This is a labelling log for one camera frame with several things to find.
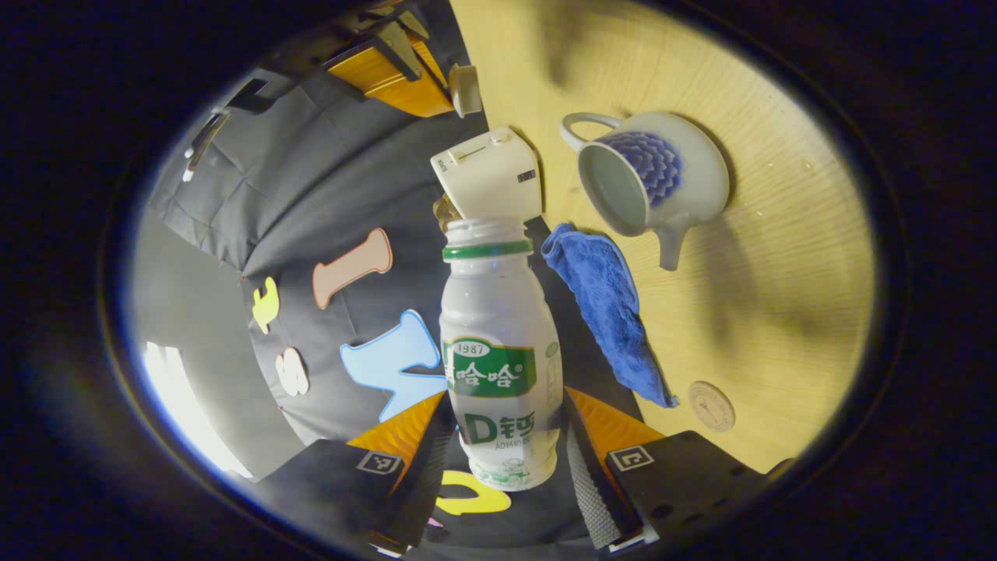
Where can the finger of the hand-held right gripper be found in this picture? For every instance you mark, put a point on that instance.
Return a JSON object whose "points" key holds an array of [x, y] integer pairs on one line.
{"points": [[405, 97]]}

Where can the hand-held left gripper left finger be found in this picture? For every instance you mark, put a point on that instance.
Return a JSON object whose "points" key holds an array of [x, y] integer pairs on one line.
{"points": [[428, 483]]}

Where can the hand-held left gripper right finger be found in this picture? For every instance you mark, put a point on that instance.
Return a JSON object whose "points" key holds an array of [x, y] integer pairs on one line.
{"points": [[584, 491]]}

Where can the round brown coaster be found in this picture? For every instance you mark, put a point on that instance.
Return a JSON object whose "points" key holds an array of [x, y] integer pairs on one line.
{"points": [[712, 407]]}

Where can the white green-label water bottle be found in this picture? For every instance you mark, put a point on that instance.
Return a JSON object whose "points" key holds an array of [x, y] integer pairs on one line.
{"points": [[498, 312]]}

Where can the white blue-patterned teacup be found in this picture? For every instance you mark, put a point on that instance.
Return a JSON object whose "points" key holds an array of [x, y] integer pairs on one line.
{"points": [[693, 179]]}

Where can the white toaster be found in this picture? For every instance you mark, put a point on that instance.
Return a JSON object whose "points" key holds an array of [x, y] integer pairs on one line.
{"points": [[487, 175]]}

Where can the brown toast slice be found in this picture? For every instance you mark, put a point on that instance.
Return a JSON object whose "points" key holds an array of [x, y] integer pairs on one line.
{"points": [[445, 212]]}

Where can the black backdrop cloth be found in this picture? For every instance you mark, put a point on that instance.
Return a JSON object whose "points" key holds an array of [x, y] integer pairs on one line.
{"points": [[311, 195]]}

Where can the blue towel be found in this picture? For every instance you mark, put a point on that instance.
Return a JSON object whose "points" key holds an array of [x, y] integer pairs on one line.
{"points": [[607, 304]]}

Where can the ceiling light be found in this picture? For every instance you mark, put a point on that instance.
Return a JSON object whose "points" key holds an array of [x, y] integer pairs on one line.
{"points": [[187, 405]]}

